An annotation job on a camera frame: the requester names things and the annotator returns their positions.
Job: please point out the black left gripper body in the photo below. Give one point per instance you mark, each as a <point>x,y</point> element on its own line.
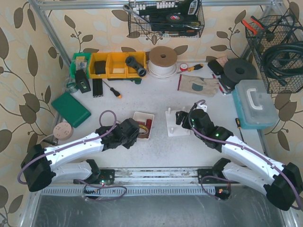
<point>132,141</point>

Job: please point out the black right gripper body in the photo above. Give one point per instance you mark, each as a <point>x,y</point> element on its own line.
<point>183,117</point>

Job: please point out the white parts tray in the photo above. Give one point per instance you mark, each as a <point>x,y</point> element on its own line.
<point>139,116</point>

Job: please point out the brown tape roll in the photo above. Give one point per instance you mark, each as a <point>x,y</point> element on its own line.
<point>143,131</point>

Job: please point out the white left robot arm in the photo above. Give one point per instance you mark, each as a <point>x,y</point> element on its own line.
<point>42,166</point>

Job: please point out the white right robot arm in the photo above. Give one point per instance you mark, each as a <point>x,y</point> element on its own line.
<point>281,184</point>

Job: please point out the beige work glove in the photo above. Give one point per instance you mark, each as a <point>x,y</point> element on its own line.
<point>198,85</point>

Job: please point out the small black screwdriver right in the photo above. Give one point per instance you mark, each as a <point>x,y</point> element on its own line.
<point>239,127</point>

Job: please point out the red white tape roll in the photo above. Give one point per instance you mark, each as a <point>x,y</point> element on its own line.
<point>183,67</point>

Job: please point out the yellow black small screwdriver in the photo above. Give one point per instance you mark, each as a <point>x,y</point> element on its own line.
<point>195,67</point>

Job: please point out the black aluminium extrusion profile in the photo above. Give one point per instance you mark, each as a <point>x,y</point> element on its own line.
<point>97,88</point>

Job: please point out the black sanding block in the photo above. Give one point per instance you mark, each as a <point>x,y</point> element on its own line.
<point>215,67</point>

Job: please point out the round beige power socket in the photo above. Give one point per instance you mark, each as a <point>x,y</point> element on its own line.
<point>63,131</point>

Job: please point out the clear teal toolbox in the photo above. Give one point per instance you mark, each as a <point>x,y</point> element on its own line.
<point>254,106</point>

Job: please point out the black green battery box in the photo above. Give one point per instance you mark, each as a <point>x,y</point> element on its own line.
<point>82,81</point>

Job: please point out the black rubber disc spool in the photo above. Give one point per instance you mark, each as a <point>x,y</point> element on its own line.
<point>236,70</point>

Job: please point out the yellow storage bin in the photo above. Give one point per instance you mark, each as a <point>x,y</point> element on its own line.
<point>115,65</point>

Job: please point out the black box in bin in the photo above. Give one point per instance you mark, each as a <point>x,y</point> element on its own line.
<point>100,67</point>

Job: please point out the black pipe fitting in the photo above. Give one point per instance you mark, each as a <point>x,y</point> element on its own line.
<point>133,63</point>

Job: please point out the clear glass jar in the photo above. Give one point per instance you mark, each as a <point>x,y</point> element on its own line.
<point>70,85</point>

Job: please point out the green storage bin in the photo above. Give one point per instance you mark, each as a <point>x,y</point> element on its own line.
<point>80,61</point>

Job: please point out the black electrical tape roll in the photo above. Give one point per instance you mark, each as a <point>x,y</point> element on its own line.
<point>174,18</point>

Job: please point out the black yellow handled screwdriver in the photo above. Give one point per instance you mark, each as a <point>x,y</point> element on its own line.
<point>116,93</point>

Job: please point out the red handled tool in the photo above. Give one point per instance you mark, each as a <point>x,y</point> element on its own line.
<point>224,91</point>

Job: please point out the white cable spool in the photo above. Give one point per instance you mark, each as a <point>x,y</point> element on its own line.
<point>162,62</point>

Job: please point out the black wire basket centre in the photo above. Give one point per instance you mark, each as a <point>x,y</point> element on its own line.
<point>148,18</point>

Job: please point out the black wire basket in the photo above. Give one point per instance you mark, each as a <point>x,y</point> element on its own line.
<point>278,53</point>
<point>148,18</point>

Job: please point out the orange handled pliers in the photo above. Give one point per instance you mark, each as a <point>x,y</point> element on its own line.
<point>256,22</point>

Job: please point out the black wire basket right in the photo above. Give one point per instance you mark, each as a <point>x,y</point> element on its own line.
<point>278,53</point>

